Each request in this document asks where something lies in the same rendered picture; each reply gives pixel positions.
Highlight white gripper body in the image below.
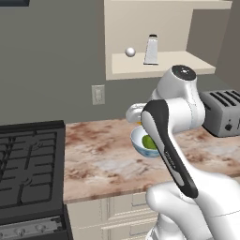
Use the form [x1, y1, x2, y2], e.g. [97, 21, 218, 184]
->
[125, 102, 148, 124]

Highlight green salad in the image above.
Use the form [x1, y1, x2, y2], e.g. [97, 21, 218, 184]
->
[142, 134, 158, 151]

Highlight white and blue salad bowl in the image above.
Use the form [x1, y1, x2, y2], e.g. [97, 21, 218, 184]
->
[129, 125, 161, 158]

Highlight white round cabinet knob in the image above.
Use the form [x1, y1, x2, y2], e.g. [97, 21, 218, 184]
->
[124, 47, 137, 58]

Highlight grey metal cheese grater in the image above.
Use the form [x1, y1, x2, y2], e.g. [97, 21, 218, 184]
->
[142, 34, 159, 67]

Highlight grey four-slot toaster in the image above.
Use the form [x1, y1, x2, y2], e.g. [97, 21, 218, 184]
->
[199, 89, 240, 139]

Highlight cream base cabinets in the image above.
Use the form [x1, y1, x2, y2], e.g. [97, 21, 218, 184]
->
[66, 190, 161, 240]

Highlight black gas stove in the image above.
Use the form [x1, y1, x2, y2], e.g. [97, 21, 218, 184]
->
[0, 119, 75, 240]

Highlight grey stove knob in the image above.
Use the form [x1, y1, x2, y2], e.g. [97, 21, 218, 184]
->
[35, 223, 48, 234]
[14, 227, 26, 238]

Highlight dark range hood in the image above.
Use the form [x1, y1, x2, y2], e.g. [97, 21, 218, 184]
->
[0, 0, 31, 8]

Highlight cream wall outlet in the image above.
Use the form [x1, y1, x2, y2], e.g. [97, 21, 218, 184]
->
[91, 83, 106, 106]

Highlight cream open wall cabinet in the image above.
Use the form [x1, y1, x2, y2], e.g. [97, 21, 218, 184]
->
[103, 0, 234, 82]

